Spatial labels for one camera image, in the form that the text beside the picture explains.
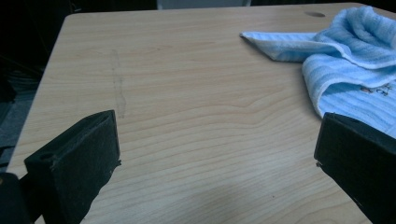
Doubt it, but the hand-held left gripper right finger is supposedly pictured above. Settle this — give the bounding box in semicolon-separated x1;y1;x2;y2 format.
313;112;396;224

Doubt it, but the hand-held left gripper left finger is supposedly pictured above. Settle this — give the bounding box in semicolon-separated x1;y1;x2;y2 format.
23;109;122;224

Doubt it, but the light blue striped towel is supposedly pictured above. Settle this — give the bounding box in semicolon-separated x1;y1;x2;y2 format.
239;5;396;140

